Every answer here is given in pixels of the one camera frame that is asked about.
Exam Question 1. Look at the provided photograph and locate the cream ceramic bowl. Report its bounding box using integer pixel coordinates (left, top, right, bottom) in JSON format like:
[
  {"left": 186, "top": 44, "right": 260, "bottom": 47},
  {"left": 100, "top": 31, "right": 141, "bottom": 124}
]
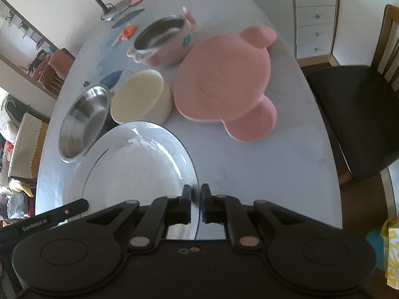
[{"left": 110, "top": 69, "right": 173, "bottom": 125}]

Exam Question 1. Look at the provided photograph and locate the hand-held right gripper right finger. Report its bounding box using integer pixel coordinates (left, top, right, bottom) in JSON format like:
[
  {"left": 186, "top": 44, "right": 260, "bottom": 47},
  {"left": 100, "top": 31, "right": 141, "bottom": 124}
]
[{"left": 200, "top": 183, "right": 307, "bottom": 253}]

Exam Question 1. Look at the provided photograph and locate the stainless steel bowl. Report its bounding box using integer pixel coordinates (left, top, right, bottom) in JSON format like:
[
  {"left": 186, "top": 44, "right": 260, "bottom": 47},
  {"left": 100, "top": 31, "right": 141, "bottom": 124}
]
[{"left": 58, "top": 85, "right": 113, "bottom": 163}]

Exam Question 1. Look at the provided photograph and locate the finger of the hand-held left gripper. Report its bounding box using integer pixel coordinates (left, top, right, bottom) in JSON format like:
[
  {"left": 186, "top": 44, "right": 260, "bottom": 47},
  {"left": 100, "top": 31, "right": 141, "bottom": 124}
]
[{"left": 0, "top": 198, "right": 89, "bottom": 243}]

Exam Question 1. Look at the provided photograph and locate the wooden chair with pink cushion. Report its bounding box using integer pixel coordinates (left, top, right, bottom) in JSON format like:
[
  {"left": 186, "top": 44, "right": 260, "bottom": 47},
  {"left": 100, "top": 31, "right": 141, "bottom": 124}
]
[{"left": 40, "top": 48, "right": 77, "bottom": 100}]

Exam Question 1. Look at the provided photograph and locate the yellow patterned packet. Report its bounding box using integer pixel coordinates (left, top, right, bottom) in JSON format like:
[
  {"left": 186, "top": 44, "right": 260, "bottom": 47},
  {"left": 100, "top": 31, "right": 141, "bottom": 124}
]
[{"left": 379, "top": 218, "right": 399, "bottom": 289}]

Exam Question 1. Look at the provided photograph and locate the dark wooden chair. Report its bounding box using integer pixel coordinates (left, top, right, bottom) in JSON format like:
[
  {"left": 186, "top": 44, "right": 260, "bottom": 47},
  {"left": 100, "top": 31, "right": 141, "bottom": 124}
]
[{"left": 307, "top": 4, "right": 399, "bottom": 183}]

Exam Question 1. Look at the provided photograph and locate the white round plate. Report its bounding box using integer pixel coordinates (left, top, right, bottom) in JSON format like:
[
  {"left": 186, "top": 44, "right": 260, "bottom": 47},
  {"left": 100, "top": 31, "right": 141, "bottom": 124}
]
[{"left": 64, "top": 121, "right": 200, "bottom": 240}]

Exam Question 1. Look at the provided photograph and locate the pink bear-shaped plate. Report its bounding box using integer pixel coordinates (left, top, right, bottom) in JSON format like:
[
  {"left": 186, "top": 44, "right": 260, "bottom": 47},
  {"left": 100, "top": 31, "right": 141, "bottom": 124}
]
[{"left": 173, "top": 25, "right": 278, "bottom": 141}]

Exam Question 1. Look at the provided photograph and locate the cream lace cloth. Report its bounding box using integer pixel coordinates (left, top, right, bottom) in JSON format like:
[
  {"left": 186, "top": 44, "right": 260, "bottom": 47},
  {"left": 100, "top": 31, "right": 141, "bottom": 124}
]
[{"left": 8, "top": 112, "right": 50, "bottom": 179}]

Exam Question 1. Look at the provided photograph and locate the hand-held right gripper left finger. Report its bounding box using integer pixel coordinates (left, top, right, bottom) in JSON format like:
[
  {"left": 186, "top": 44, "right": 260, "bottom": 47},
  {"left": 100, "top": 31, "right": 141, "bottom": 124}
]
[{"left": 86, "top": 184, "right": 192, "bottom": 253}]

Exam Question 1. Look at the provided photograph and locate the orange plastic case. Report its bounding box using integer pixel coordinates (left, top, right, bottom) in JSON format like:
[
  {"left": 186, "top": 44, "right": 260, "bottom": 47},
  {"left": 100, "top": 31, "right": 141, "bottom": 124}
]
[{"left": 121, "top": 24, "right": 138, "bottom": 40}]

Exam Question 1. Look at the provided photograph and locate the pink bowl with steel lining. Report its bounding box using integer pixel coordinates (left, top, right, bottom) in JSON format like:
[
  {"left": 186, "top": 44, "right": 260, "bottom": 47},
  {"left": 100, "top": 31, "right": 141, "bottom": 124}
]
[{"left": 126, "top": 6, "right": 198, "bottom": 68}]

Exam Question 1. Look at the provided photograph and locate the white drawer cabinet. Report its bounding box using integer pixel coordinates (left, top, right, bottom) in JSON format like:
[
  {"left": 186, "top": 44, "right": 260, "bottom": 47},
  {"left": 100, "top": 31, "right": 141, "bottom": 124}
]
[{"left": 282, "top": 0, "right": 340, "bottom": 67}]

